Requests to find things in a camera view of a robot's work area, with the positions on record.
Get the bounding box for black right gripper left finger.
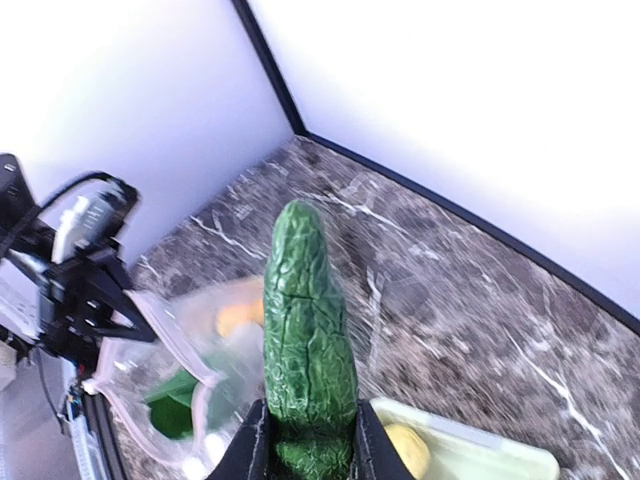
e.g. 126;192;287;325
207;399;270;480

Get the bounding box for dark green cucumber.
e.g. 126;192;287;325
264;200;358;479

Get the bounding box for black frame post left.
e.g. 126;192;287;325
231;0;309;137

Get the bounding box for yellow lemon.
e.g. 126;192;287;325
384;423;431;479

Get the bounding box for white slotted cable duct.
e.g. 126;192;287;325
58;382;110;480

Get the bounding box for green perforated plastic basket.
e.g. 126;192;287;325
371;397;560;480

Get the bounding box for green white bok choy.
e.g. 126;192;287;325
144;370;198;440

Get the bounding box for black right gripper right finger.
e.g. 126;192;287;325
350;400;414;480

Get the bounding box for clear zip top bag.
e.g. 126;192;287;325
83;276;264;479

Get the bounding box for orange yellow mango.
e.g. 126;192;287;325
216;299;264;337

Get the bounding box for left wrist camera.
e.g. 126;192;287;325
1;153;139;263

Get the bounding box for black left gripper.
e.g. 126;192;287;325
37;244;156;365

